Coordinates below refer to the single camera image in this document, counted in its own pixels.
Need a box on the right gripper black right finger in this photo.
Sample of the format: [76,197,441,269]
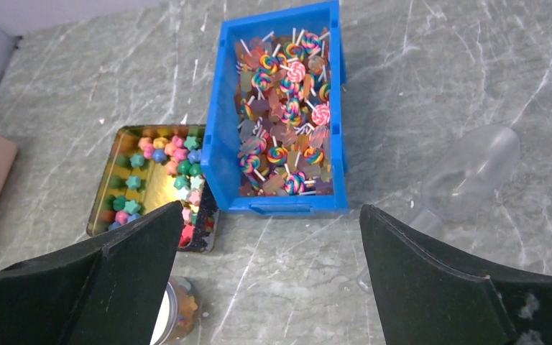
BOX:
[359,205,552,344]

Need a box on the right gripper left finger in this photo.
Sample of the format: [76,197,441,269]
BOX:
[0,202,183,344]

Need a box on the round white jar lid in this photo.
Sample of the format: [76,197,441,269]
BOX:
[149,282,178,345]

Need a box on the small clear glass jar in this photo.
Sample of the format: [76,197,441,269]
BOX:
[166,276,199,341]

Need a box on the tin of star candies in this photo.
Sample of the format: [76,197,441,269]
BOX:
[86,124,218,253]

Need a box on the clear plastic scoop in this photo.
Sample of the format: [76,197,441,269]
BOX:
[356,124,522,293]

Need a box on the blue bin of lollipops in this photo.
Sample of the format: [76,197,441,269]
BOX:
[201,1,349,216]

